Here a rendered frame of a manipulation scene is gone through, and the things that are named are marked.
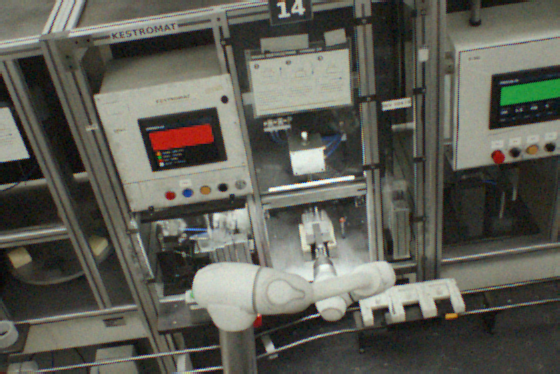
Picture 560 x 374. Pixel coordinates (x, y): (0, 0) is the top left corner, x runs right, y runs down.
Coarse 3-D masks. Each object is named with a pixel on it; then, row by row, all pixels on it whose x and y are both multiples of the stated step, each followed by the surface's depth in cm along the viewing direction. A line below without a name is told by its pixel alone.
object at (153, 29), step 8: (152, 24) 198; (160, 24) 198; (168, 24) 198; (176, 24) 199; (112, 32) 199; (120, 32) 199; (128, 32) 199; (136, 32) 199; (144, 32) 199; (152, 32) 200; (160, 32) 200; (112, 40) 200; (424, 48) 209; (424, 56) 210; (88, 128) 217; (96, 128) 218
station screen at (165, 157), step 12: (192, 120) 215; (204, 120) 215; (156, 132) 216; (204, 144) 220; (216, 144) 221; (156, 156) 222; (168, 156) 222; (180, 156) 222; (192, 156) 223; (204, 156) 223; (216, 156) 223
